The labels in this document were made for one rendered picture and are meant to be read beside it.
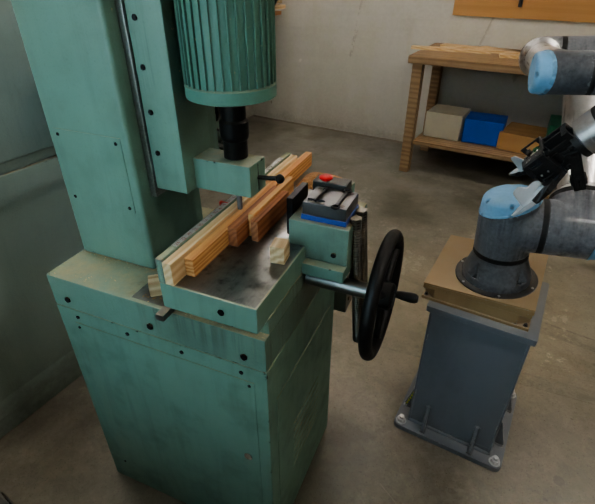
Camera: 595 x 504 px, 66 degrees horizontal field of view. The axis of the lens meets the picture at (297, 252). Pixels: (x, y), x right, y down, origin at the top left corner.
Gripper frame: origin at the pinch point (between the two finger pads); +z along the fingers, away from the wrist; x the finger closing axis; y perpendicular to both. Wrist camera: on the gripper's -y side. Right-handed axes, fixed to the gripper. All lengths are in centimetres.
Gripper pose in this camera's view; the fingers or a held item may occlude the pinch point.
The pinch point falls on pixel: (512, 196)
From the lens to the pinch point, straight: 124.5
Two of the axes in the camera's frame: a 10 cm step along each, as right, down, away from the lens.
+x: -2.5, 7.4, -6.2
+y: -8.4, -4.8, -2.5
